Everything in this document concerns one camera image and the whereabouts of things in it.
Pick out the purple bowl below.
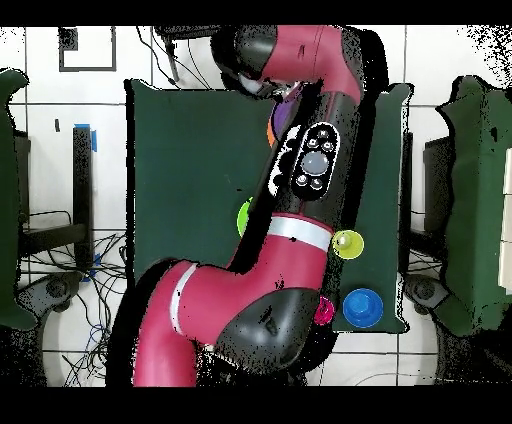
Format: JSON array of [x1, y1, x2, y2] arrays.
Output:
[[270, 85, 302, 138]]

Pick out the green bowl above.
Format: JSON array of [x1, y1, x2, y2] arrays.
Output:
[[236, 196, 254, 238]]

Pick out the dark green tablecloth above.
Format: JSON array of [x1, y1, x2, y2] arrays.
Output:
[[124, 78, 415, 336]]

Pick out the yellow cup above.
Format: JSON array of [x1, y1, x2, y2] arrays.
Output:
[[331, 229, 365, 261]]

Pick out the pink cup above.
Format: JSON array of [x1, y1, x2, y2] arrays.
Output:
[[313, 295, 336, 326]]

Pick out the blue bowl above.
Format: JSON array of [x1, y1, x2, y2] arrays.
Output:
[[342, 288, 384, 329]]

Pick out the blue tape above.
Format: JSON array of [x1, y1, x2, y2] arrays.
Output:
[[73, 122, 98, 153]]

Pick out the black stand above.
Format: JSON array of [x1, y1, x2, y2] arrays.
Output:
[[17, 125, 94, 273]]

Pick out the dark grey chair base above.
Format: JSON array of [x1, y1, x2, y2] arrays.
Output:
[[17, 271, 83, 317], [402, 273, 451, 315]]

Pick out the green cloth covered table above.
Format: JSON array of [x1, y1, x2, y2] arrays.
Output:
[[0, 68, 38, 332], [436, 74, 512, 337]]

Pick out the white box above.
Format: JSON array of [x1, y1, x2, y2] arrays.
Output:
[[498, 147, 512, 295]]

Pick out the black post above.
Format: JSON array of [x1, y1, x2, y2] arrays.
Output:
[[400, 131, 414, 273]]

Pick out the tangled floor cables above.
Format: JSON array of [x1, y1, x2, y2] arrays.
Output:
[[19, 209, 129, 387]]

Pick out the black cable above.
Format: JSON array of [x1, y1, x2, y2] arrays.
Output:
[[135, 25, 213, 91]]

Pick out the black square frame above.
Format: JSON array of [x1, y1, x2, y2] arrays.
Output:
[[58, 25, 118, 73]]

